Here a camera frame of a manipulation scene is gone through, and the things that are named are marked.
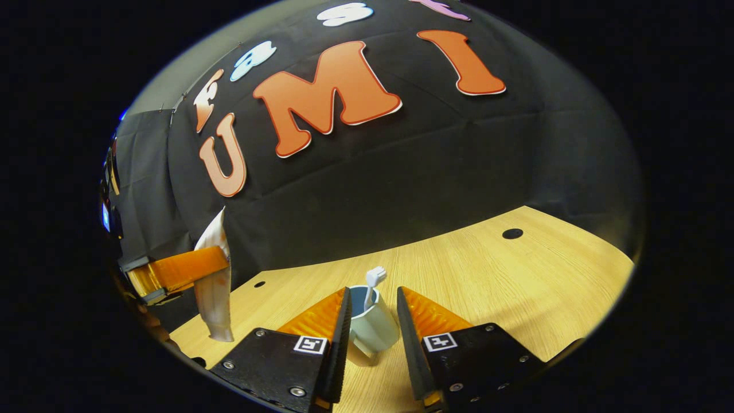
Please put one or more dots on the wooden desktop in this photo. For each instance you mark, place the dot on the wooden desktop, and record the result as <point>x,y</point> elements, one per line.
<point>516,287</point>

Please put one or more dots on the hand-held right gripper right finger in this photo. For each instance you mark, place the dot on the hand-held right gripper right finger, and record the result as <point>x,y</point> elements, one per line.
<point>410,344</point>

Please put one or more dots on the white toothbrush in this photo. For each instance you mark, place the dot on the white toothbrush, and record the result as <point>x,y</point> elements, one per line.
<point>374,278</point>

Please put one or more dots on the white toothpaste tube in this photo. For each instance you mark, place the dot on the white toothpaste tube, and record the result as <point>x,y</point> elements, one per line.
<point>215,304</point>

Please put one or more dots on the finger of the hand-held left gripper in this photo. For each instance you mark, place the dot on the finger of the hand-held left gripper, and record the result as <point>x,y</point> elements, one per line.
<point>183,269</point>

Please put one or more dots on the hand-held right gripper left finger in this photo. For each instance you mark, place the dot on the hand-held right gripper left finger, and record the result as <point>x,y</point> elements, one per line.
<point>342,344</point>

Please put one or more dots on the black backdrop cloth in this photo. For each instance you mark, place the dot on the black backdrop cloth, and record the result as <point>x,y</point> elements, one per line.
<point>430,172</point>

